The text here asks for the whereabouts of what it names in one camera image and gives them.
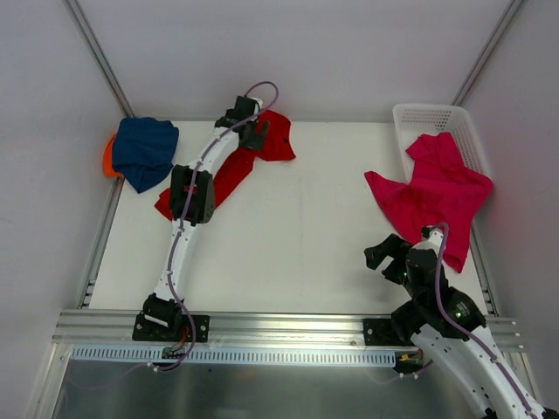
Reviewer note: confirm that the white slotted cable duct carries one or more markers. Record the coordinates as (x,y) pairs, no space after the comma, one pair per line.
(236,355)

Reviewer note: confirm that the left aluminium corner post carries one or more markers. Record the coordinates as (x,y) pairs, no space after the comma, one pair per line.
(93,44)

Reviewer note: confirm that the pink t shirt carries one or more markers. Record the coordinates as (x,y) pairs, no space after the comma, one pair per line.
(442,190)

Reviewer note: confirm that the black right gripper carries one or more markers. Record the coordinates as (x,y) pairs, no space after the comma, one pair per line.
(394,257)

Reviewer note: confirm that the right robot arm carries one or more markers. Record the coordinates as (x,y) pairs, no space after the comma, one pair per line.
(470,355)

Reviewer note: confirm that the orange t shirt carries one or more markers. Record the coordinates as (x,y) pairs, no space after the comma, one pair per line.
(107,160)

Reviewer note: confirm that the white perforated plastic basket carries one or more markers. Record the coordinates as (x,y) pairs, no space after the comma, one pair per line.
(412,120)

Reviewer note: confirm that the right aluminium corner post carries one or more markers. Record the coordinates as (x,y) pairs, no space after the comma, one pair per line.
(506,20)

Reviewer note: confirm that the aluminium corner post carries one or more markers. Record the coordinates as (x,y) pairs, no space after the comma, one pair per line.
(506,20)
(93,44)

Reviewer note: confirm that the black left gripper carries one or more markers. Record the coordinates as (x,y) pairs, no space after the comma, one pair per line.
(251,134)

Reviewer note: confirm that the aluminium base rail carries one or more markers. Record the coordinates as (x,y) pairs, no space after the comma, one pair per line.
(260,330)

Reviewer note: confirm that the red t shirt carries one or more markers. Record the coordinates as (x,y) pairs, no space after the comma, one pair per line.
(277,147)

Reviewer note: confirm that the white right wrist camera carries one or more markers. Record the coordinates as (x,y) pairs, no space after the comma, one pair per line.
(433,238)

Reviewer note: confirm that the blue t shirt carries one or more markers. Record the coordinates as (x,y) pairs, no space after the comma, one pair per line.
(144,150)

